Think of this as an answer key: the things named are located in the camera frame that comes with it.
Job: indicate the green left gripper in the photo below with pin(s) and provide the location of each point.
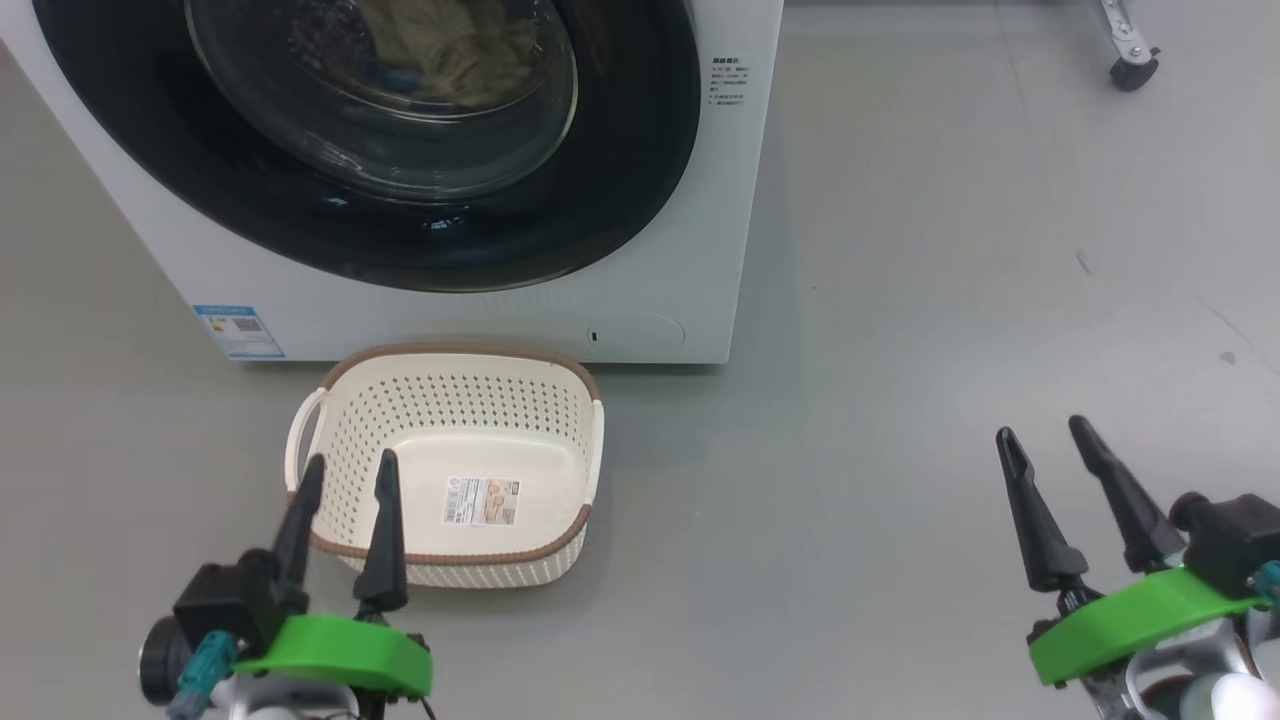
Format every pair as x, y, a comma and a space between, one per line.
340, 650

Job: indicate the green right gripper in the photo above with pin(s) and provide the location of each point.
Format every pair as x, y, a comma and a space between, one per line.
1120, 620

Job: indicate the grey washing machine door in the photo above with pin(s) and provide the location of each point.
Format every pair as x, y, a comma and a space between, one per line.
150, 150

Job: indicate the cream garment with bear print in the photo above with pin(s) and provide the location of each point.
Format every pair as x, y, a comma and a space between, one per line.
450, 60

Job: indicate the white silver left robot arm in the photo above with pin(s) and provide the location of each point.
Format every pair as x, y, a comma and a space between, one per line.
165, 660

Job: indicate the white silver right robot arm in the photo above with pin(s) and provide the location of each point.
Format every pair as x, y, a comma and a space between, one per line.
1190, 680

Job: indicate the white front-load washing machine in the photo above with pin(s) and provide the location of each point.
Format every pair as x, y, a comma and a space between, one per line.
700, 200

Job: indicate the white product label sticker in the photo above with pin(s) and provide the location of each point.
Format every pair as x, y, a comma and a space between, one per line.
482, 500

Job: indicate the cream basket with brown rim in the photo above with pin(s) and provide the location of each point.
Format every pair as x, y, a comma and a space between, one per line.
450, 400

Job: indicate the blue energy label sticker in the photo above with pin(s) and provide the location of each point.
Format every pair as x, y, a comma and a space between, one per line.
240, 332

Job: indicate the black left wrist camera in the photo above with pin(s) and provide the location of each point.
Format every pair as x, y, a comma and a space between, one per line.
235, 600

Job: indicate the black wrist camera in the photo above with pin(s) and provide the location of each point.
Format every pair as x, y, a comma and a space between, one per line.
1230, 540
235, 600

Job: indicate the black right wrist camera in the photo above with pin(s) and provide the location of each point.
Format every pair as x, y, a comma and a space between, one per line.
1230, 540

